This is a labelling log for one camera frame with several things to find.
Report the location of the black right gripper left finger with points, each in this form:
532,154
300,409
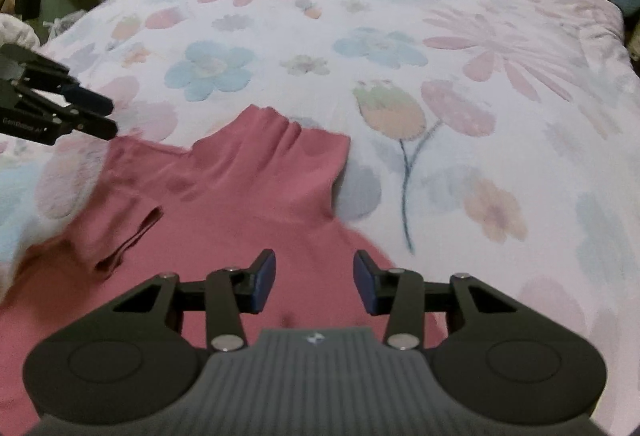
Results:
232,292

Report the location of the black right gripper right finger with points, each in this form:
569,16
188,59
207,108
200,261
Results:
395,293

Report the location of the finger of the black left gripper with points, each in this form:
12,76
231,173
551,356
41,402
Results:
89,123
73,93

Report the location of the pink ribbed turtleneck top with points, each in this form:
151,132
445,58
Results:
262,181

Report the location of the floral fleece bed blanket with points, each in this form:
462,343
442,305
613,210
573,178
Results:
490,137

